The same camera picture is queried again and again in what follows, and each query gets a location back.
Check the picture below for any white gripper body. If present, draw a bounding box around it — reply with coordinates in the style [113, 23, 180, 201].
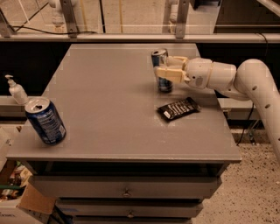
[184, 58, 213, 89]

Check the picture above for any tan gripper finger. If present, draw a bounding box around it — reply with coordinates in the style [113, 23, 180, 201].
[155, 66, 191, 83]
[167, 56, 188, 70]

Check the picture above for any silver blue redbull can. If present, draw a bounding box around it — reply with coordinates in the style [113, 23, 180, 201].
[151, 48, 172, 93]

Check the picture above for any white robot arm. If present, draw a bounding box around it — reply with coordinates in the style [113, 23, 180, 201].
[154, 56, 280, 161]

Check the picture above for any blue soda can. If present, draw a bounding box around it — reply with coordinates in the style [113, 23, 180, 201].
[24, 97, 67, 145]

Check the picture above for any black candy bar wrapper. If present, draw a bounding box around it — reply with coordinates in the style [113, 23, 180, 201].
[157, 97, 201, 122]

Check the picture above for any grey drawer cabinet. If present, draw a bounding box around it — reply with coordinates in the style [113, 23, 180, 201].
[8, 44, 241, 224]

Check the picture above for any top drawer knob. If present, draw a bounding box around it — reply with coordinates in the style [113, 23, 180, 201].
[122, 188, 131, 198]

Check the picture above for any drawer knob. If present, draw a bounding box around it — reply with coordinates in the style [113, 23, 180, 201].
[122, 188, 131, 198]
[127, 211, 135, 219]

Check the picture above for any lower drawer knob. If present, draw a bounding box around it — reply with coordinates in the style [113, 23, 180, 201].
[127, 211, 135, 219]

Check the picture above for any white pump bottle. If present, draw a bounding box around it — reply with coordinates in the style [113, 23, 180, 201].
[5, 74, 29, 105]

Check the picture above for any cardboard box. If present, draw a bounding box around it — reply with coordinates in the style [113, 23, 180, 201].
[0, 127, 55, 224]

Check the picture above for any black cable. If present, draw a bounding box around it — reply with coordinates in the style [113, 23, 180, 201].
[8, 2, 99, 36]

